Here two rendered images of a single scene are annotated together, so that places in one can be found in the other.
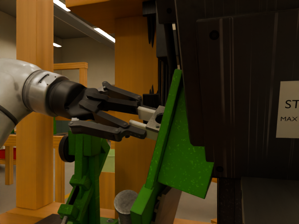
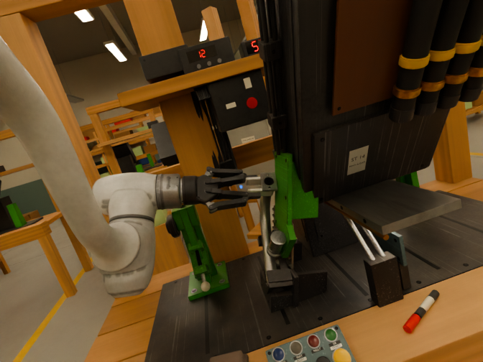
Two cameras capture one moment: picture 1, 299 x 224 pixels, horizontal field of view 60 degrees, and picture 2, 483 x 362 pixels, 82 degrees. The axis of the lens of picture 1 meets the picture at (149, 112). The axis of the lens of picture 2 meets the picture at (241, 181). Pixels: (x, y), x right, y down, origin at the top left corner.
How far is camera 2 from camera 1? 0.40 m
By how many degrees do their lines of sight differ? 27
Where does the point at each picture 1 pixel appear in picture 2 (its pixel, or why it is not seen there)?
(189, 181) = (308, 212)
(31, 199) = not seen: hidden behind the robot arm
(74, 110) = (205, 197)
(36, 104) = (172, 203)
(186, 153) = (303, 197)
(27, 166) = not seen: hidden behind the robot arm
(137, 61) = (192, 135)
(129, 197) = (278, 234)
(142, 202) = (292, 233)
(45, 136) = not seen: hidden behind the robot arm
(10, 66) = (134, 182)
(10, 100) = (150, 208)
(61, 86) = (187, 183)
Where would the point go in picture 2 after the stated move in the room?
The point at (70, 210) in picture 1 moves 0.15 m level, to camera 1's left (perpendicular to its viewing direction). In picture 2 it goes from (205, 268) to (155, 293)
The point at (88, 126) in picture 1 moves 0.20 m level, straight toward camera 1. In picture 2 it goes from (224, 204) to (284, 210)
